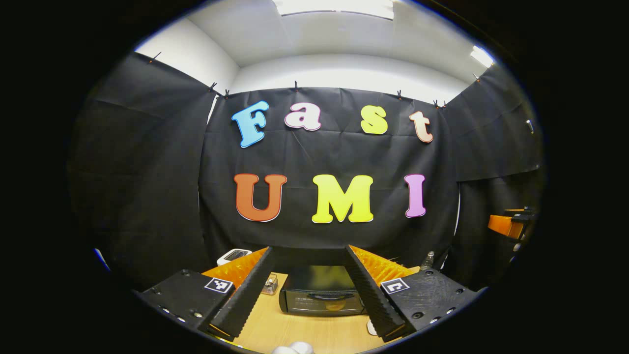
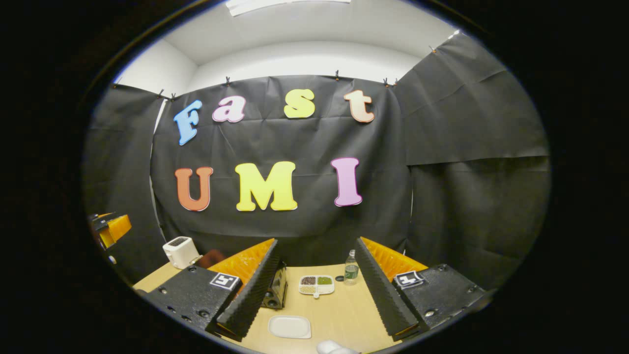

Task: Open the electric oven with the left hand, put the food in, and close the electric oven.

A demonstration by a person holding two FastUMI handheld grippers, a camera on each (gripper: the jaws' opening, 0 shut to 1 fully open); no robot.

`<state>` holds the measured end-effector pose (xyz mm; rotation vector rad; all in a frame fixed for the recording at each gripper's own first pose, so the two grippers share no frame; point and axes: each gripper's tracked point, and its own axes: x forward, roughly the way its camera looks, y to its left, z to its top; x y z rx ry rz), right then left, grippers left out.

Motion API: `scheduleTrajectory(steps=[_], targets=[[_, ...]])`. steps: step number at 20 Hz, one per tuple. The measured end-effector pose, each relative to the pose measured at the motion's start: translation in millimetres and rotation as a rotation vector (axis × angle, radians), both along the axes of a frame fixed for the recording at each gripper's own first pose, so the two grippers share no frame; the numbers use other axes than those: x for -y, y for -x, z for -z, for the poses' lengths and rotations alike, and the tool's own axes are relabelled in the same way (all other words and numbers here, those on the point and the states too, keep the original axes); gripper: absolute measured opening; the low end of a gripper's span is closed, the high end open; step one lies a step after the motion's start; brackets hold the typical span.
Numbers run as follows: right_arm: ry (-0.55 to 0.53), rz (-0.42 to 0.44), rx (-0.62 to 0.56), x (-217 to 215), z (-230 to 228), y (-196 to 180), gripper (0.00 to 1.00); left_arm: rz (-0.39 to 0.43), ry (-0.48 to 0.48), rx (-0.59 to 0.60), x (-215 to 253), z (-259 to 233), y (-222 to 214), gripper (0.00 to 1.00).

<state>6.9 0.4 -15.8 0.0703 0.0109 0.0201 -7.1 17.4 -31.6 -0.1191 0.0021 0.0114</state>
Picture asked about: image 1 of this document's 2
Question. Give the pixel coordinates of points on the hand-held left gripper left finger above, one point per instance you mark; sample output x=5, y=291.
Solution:
x=248, y=300

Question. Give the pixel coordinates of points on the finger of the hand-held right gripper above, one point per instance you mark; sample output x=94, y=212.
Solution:
x=506, y=225

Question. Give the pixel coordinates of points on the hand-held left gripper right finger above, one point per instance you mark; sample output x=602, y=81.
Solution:
x=368, y=295

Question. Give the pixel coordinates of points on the black electric oven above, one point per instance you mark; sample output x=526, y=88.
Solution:
x=314, y=295

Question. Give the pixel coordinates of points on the small clear jar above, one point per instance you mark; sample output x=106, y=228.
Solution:
x=270, y=285

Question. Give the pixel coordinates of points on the white rectangular plate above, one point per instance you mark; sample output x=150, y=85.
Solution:
x=372, y=328

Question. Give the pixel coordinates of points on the white toaster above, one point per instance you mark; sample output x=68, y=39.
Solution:
x=235, y=255

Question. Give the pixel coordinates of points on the clear water bottle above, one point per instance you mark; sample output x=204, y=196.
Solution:
x=428, y=262

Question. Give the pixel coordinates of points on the ceiling light panel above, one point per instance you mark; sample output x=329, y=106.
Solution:
x=481, y=56
x=339, y=7

